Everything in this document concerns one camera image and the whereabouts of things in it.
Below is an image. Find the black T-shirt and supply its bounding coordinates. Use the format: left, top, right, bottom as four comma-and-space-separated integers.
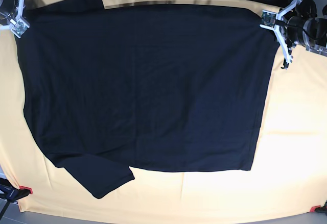
16, 0, 278, 198

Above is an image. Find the red black clamp right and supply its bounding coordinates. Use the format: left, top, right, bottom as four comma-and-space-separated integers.
310, 202, 327, 214

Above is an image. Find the red black clamp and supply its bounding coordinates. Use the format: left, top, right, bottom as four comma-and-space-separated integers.
1, 178, 33, 203
310, 202, 327, 214

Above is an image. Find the yellow table cloth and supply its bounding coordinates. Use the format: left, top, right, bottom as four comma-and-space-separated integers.
0, 0, 327, 218

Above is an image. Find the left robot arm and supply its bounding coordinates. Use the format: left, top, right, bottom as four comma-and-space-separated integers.
280, 0, 326, 56

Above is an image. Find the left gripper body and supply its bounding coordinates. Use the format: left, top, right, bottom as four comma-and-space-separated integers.
282, 16, 311, 47

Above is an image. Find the red black clamp left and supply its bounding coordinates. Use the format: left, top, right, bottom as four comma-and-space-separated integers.
1, 178, 33, 203

